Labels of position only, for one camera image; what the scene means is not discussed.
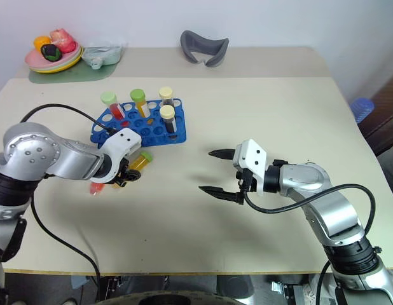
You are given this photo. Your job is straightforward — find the orange toy fruit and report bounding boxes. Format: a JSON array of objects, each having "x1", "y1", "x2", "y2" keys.
[{"x1": 33, "y1": 36, "x2": 53, "y2": 51}]

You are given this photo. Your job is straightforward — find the pink plate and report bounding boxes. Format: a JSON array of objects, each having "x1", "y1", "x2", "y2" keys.
[{"x1": 24, "y1": 43, "x2": 82, "y2": 69}]

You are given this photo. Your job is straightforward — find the stacked plates with toy food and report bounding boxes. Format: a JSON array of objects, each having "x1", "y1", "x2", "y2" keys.
[{"x1": 27, "y1": 46, "x2": 84, "y2": 72}]

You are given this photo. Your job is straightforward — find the green-capped red liquid tube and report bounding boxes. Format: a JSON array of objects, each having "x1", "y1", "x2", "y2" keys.
[{"x1": 100, "y1": 91, "x2": 126, "y2": 121}]

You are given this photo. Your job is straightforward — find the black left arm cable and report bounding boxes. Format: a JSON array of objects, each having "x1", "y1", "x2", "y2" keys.
[{"x1": 20, "y1": 103, "x2": 121, "y2": 301}]

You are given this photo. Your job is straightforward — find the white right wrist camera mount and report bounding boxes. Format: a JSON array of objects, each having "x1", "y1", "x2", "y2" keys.
[{"x1": 231, "y1": 139, "x2": 268, "y2": 194}]

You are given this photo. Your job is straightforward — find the cream-capped dark liquid tube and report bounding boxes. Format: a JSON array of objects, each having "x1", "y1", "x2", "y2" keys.
[
  {"x1": 159, "y1": 105, "x2": 179, "y2": 134},
  {"x1": 158, "y1": 86, "x2": 176, "y2": 107}
]

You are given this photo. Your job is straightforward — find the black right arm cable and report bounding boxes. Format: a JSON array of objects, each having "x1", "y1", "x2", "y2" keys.
[{"x1": 242, "y1": 183, "x2": 376, "y2": 302}]

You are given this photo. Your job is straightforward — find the pink toy apple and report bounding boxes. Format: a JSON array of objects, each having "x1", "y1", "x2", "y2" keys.
[{"x1": 49, "y1": 27, "x2": 78, "y2": 54}]

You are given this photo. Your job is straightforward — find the grey cloth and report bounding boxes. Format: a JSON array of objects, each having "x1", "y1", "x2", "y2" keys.
[{"x1": 375, "y1": 147, "x2": 393, "y2": 204}]

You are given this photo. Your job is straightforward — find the grey foam face pad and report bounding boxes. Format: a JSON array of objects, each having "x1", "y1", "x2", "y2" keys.
[{"x1": 179, "y1": 30, "x2": 230, "y2": 69}]

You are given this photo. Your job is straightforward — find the green table mat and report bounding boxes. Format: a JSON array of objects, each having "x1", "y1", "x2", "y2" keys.
[{"x1": 27, "y1": 56, "x2": 120, "y2": 85}]

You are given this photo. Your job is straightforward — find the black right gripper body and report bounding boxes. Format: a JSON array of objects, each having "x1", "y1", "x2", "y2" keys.
[{"x1": 234, "y1": 167, "x2": 258, "y2": 205}]

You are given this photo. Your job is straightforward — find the blue test tube rack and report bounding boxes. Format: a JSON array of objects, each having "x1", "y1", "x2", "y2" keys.
[{"x1": 90, "y1": 98, "x2": 188, "y2": 148}]

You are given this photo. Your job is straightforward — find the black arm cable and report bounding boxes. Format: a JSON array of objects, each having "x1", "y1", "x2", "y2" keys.
[
  {"x1": 242, "y1": 183, "x2": 376, "y2": 302},
  {"x1": 20, "y1": 103, "x2": 121, "y2": 301}
]

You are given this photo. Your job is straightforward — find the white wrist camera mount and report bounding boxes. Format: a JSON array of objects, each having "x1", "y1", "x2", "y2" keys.
[
  {"x1": 90, "y1": 128, "x2": 142, "y2": 186},
  {"x1": 231, "y1": 139, "x2": 268, "y2": 194}
]

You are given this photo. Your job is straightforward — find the green-capped yellow liquid tube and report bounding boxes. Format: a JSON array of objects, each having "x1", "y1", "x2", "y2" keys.
[
  {"x1": 130, "y1": 88, "x2": 152, "y2": 118},
  {"x1": 128, "y1": 151, "x2": 154, "y2": 173}
]

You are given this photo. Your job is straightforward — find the yellow plate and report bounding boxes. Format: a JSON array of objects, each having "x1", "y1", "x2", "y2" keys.
[{"x1": 28, "y1": 47, "x2": 85, "y2": 74}]

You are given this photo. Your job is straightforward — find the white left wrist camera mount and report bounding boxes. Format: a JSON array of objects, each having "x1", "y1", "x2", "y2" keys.
[{"x1": 90, "y1": 128, "x2": 142, "y2": 186}]

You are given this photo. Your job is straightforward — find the brown wooden furniture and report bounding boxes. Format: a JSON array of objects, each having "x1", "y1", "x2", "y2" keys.
[{"x1": 357, "y1": 70, "x2": 393, "y2": 157}]

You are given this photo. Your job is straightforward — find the clear plastic bag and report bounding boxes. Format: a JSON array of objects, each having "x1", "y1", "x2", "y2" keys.
[{"x1": 81, "y1": 38, "x2": 125, "y2": 71}]

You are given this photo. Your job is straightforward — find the dark round disc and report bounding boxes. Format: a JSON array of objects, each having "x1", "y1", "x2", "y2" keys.
[{"x1": 216, "y1": 275, "x2": 255, "y2": 300}]

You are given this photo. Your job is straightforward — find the blue ribbed container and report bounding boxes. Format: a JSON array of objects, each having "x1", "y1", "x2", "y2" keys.
[{"x1": 350, "y1": 97, "x2": 375, "y2": 123}]

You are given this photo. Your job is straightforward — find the black and green toy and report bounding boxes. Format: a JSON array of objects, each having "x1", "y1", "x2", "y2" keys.
[{"x1": 39, "y1": 43, "x2": 62, "y2": 62}]

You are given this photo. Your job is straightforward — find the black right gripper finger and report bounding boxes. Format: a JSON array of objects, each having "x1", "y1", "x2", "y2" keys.
[
  {"x1": 198, "y1": 186, "x2": 240, "y2": 205},
  {"x1": 208, "y1": 148, "x2": 237, "y2": 161}
]

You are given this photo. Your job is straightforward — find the red liquid test tube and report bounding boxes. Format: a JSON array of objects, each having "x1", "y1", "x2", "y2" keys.
[{"x1": 88, "y1": 181, "x2": 106, "y2": 196}]

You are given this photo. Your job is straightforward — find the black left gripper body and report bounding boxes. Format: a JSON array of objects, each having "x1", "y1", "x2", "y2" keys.
[{"x1": 113, "y1": 156, "x2": 132, "y2": 189}]

